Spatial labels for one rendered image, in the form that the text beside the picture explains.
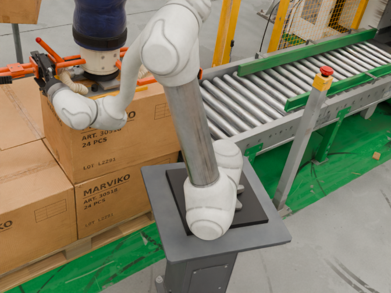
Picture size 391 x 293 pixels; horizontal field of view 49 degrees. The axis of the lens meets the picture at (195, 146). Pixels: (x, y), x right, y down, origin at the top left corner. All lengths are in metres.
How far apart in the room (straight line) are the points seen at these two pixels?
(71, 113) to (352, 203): 2.16
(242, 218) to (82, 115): 0.72
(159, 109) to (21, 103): 0.92
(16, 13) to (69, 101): 1.82
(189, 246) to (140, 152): 0.70
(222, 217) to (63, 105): 0.67
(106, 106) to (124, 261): 1.10
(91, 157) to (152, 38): 1.03
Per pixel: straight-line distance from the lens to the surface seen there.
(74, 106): 1.55
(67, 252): 2.42
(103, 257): 2.49
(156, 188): 1.79
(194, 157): 1.31
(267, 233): 1.72
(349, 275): 2.74
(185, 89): 1.18
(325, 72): 2.26
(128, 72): 1.44
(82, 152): 1.98
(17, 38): 3.72
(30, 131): 2.42
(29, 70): 1.85
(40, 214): 2.12
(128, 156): 2.12
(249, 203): 1.77
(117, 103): 1.62
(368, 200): 3.24
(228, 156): 1.54
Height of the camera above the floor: 2.02
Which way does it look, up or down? 39 degrees down
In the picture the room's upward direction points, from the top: 9 degrees clockwise
